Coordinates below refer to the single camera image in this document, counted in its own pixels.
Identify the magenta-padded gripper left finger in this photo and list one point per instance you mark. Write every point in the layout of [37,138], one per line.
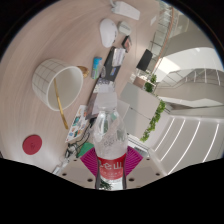
[88,163]

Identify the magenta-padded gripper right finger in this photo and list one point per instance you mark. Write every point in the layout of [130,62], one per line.
[135,161]

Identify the clear water bottle red label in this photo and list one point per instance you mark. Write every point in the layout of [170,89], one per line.
[110,140]

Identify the clear tall drink bottle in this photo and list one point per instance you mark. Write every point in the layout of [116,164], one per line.
[61,166]

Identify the colourful sticker sheet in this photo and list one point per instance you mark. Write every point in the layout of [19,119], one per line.
[77,125]

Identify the white chair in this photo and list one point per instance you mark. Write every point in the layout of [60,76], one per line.
[124,108]

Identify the ceiling light strips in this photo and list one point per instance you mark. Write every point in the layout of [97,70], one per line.
[190,140]

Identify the flat round red coaster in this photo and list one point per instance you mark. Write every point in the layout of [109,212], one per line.
[32,144]

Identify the white cabinet with plants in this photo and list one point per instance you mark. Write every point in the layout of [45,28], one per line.
[140,101]

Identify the gold stirring stick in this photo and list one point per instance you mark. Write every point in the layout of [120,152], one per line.
[60,106]

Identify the potted plants in planter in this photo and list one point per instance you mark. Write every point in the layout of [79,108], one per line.
[149,86]

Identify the small teal pack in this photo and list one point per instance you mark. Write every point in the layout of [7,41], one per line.
[97,68]

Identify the white grid-pattern mug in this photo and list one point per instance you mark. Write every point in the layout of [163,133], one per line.
[43,78]

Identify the black notebook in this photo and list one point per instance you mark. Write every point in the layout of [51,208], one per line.
[110,65]

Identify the black chair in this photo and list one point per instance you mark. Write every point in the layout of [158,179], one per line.
[144,60]

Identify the small dark red wallet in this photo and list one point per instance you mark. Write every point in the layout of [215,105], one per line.
[126,43]

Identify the white computer mouse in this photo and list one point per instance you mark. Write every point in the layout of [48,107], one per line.
[108,32]

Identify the small white case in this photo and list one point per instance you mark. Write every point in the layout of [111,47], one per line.
[124,28]

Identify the white power strip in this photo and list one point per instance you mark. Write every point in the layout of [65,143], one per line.
[126,10]

